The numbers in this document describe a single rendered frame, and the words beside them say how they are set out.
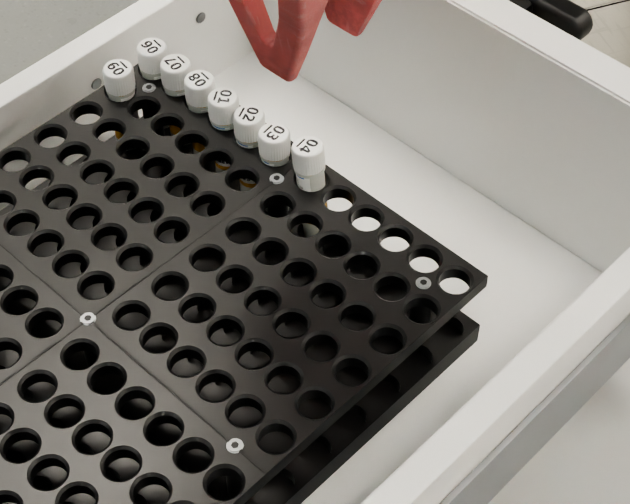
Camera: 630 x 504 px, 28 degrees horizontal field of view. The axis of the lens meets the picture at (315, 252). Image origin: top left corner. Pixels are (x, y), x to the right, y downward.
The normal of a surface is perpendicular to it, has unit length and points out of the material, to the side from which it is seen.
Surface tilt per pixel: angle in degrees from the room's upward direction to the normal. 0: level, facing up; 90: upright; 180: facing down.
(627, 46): 0
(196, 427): 0
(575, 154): 90
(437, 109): 90
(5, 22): 0
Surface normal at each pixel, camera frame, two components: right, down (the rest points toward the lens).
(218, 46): 0.72, 0.53
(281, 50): -0.68, 0.65
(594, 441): 0.00, -0.65
